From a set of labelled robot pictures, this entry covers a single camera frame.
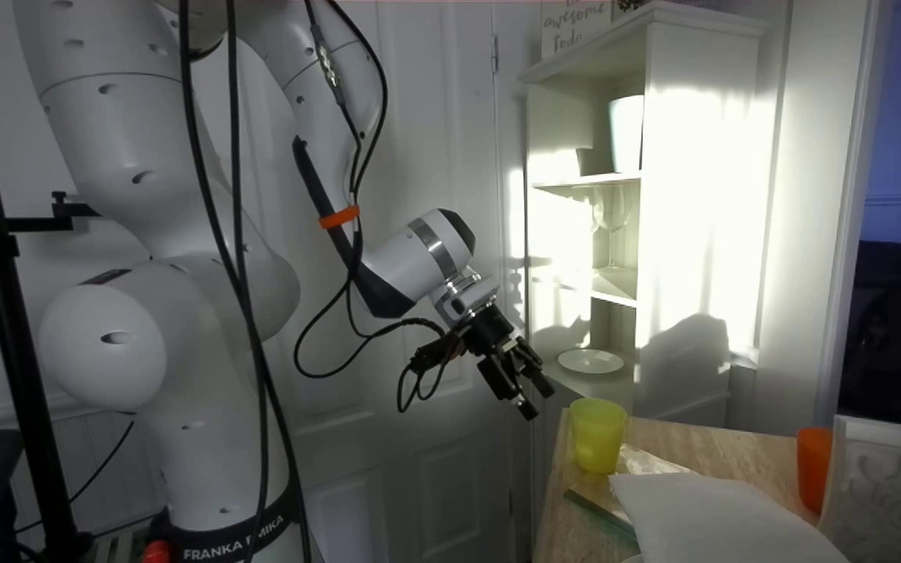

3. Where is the wooden top white cabinet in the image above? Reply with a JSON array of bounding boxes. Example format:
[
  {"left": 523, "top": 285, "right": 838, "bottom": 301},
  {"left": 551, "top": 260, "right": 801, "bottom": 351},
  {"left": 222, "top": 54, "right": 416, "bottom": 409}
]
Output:
[{"left": 529, "top": 403, "right": 838, "bottom": 563}]

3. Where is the crumpled clear plastic wrap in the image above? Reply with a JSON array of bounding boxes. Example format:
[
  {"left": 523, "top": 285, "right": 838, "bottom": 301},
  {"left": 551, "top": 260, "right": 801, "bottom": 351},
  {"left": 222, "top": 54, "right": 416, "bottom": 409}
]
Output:
[{"left": 618, "top": 441, "right": 695, "bottom": 488}]

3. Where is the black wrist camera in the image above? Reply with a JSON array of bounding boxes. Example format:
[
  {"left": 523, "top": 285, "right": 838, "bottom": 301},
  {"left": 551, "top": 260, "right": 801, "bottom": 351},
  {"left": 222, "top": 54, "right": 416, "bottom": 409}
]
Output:
[{"left": 404, "top": 338, "right": 476, "bottom": 378}]

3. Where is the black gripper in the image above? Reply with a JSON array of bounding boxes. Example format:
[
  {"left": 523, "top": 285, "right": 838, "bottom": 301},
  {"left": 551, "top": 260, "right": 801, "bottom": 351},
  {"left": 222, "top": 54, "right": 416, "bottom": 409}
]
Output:
[{"left": 457, "top": 305, "right": 561, "bottom": 424}]

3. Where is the white open shelf cabinet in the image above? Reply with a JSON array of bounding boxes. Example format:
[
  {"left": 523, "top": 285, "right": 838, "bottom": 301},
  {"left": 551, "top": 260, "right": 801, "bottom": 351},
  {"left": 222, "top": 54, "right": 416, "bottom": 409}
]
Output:
[{"left": 516, "top": 0, "right": 776, "bottom": 432}]

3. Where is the pale textured fabric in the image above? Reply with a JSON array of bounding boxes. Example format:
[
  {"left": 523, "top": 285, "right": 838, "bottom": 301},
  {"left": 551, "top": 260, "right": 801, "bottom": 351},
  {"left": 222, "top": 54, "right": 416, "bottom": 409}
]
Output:
[{"left": 821, "top": 414, "right": 901, "bottom": 563}]

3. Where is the white round plate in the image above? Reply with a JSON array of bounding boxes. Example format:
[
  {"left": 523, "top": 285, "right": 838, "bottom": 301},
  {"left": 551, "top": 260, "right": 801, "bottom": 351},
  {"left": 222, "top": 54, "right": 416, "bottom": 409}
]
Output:
[{"left": 554, "top": 348, "right": 628, "bottom": 378}]

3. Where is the dark sofa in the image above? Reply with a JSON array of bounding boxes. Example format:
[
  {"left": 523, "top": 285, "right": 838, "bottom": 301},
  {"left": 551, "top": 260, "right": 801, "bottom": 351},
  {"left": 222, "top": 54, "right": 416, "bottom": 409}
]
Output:
[{"left": 838, "top": 237, "right": 901, "bottom": 432}]

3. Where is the black tripod stand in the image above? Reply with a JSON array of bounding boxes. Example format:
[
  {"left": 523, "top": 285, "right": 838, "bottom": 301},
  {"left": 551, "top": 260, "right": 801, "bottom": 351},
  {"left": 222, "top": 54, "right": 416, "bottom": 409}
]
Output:
[{"left": 0, "top": 0, "right": 99, "bottom": 563}]

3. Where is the white cloth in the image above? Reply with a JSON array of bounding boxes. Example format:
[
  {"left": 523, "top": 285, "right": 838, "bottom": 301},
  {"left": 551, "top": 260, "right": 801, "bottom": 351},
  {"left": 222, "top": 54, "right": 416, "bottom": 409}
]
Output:
[{"left": 606, "top": 470, "right": 852, "bottom": 563}]

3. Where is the thick black hanging cable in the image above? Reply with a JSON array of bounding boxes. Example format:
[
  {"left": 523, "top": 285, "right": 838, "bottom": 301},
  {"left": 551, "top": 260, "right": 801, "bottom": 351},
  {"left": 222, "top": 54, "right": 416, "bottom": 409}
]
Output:
[{"left": 174, "top": 0, "right": 315, "bottom": 563}]

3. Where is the white lettered sign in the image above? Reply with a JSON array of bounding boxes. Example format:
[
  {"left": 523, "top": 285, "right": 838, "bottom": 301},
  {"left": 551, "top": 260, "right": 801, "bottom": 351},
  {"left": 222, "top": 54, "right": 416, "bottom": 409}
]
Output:
[{"left": 538, "top": 0, "right": 618, "bottom": 62}]

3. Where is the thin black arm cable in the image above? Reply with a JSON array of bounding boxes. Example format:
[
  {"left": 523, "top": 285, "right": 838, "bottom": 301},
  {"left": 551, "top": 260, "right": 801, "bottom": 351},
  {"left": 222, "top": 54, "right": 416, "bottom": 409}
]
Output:
[{"left": 291, "top": 0, "right": 455, "bottom": 416}]

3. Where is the white panel door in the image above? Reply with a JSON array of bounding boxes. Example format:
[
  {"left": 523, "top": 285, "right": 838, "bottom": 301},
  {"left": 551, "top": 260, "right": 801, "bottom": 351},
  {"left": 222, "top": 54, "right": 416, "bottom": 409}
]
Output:
[{"left": 228, "top": 0, "right": 529, "bottom": 563}]

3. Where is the yellow plastic cup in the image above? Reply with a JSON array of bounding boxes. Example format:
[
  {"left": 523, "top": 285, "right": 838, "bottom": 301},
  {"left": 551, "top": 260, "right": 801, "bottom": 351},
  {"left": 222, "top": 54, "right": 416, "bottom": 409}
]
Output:
[{"left": 568, "top": 397, "right": 633, "bottom": 482}]

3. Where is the orange plastic cup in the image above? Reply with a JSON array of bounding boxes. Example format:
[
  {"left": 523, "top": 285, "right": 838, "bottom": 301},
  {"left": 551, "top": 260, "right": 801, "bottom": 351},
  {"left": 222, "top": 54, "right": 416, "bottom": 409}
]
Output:
[{"left": 796, "top": 424, "right": 834, "bottom": 515}]

